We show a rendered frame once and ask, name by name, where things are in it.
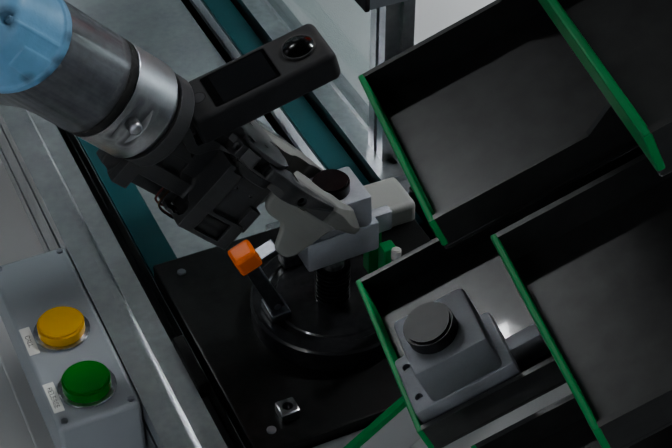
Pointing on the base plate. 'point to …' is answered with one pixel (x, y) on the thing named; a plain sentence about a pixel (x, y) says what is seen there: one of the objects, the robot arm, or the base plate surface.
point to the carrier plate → (229, 363)
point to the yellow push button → (61, 326)
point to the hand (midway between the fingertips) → (338, 197)
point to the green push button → (86, 381)
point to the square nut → (287, 410)
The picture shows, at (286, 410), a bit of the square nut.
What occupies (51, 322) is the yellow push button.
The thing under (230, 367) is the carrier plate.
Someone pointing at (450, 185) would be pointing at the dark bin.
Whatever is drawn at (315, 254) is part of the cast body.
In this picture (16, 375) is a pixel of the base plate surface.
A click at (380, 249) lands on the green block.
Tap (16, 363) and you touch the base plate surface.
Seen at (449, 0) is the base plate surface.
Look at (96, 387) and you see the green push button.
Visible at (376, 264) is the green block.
